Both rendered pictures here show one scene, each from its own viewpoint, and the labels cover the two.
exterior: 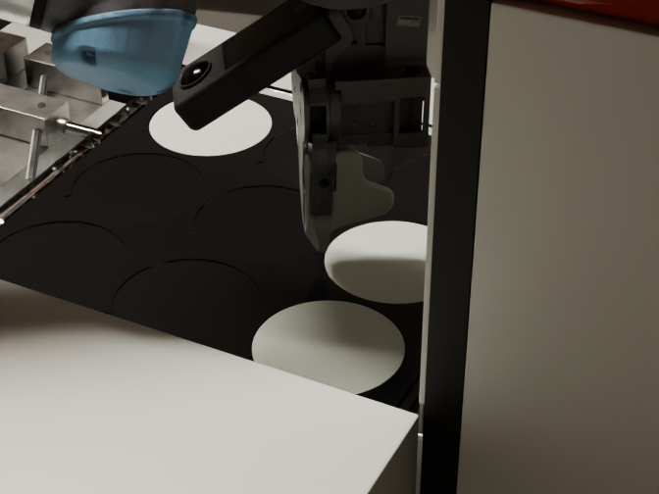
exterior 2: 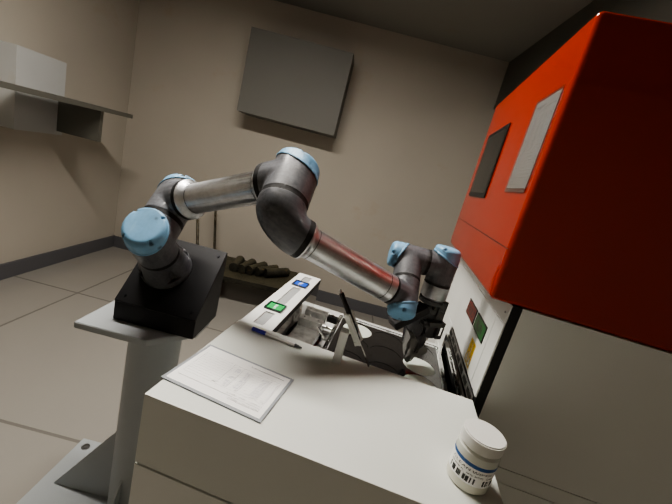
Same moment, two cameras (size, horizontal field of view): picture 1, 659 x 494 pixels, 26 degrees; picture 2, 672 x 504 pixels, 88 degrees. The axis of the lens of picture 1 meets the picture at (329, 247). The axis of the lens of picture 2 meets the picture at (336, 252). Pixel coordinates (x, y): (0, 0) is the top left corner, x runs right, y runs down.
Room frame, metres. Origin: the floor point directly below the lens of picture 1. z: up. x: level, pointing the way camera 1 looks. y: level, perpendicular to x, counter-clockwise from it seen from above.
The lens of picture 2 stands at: (-0.02, 0.58, 1.41)
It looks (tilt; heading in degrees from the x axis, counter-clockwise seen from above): 13 degrees down; 342
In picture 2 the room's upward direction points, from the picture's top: 15 degrees clockwise
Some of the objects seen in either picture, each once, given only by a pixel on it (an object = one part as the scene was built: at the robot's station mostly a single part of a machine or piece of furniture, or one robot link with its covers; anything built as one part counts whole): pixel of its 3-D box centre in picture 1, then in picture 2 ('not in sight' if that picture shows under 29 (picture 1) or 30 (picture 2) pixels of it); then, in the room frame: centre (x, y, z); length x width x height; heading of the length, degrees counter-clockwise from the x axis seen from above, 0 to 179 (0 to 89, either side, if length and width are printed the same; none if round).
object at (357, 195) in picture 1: (350, 203); (418, 351); (0.81, -0.01, 0.96); 0.06 x 0.03 x 0.09; 98
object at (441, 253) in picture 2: not in sight; (442, 265); (0.82, -0.01, 1.23); 0.09 x 0.08 x 0.11; 72
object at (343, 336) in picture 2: not in sight; (350, 338); (0.70, 0.26, 1.03); 0.06 x 0.04 x 0.13; 64
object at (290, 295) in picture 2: not in sight; (284, 313); (1.09, 0.35, 0.89); 0.55 x 0.09 x 0.14; 154
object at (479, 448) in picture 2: not in sight; (475, 455); (0.38, 0.12, 1.01); 0.07 x 0.07 x 0.10
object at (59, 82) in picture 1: (74, 72); (316, 313); (1.12, 0.23, 0.89); 0.08 x 0.03 x 0.03; 64
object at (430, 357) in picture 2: (262, 225); (384, 355); (0.87, 0.05, 0.90); 0.34 x 0.34 x 0.01; 64
